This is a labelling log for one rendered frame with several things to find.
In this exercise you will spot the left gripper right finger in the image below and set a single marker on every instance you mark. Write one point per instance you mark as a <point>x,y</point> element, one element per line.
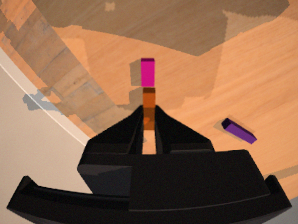
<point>176,137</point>

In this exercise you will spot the magenta rod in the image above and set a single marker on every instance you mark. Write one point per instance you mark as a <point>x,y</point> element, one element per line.
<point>147,72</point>

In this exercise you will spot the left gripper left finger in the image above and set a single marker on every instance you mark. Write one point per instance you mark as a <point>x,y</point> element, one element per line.
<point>121,137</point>

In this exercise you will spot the purple rod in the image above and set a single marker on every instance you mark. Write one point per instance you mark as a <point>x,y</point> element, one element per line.
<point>238,131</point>

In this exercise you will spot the orange rod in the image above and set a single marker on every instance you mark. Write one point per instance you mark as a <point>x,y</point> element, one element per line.
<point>149,95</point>

